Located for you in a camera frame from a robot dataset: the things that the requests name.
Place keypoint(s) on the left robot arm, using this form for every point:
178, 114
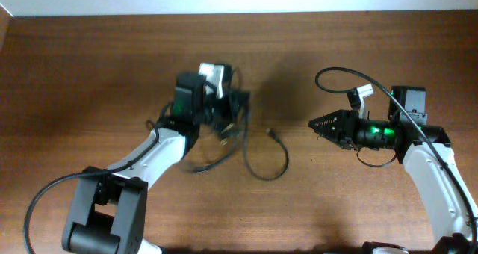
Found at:
108, 210

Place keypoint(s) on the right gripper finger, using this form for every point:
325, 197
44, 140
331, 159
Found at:
332, 120
330, 134

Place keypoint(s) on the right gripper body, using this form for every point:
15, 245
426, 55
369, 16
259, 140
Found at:
349, 137

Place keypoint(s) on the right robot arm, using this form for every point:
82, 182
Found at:
424, 151

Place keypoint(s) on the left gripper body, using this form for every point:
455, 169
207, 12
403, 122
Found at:
224, 106

